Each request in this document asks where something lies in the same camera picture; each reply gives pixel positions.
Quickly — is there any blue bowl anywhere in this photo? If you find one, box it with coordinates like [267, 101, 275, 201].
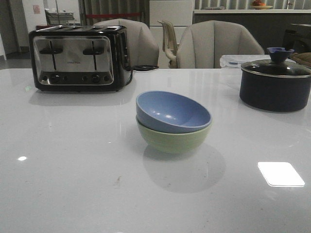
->
[136, 91, 212, 133]

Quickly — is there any green bowl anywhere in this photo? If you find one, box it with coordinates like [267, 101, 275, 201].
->
[136, 117, 212, 154]

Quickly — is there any beige upholstered chair left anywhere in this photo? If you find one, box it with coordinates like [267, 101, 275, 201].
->
[94, 18, 159, 66]

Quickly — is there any beige upholstered chair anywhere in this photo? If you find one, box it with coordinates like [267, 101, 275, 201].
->
[94, 18, 159, 66]
[176, 20, 264, 68]

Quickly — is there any cream office chair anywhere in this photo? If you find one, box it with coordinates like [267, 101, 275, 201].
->
[158, 20, 178, 68]

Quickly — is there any beige upholstered chair right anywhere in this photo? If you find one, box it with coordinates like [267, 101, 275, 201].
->
[176, 20, 264, 68]

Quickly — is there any clear plastic food container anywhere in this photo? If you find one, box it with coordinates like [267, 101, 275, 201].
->
[220, 54, 297, 69]

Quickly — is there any white cabinet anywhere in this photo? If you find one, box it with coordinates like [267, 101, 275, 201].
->
[149, 0, 194, 69]

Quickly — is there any black and chrome toaster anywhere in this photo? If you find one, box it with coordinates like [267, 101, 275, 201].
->
[29, 25, 131, 91]

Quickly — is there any dark blue cooking pot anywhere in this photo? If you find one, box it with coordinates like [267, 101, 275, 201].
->
[240, 71, 311, 112]

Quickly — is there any glass pot lid blue knob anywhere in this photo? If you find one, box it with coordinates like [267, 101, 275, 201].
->
[241, 47, 311, 78]

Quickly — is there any metal cart in background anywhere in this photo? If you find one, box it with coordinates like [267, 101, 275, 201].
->
[45, 9, 75, 25]

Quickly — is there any fruit bowl on counter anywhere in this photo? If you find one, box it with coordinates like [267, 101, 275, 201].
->
[250, 0, 272, 10]

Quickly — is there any black toaster power cable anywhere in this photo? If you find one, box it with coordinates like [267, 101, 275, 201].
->
[125, 65, 159, 86]

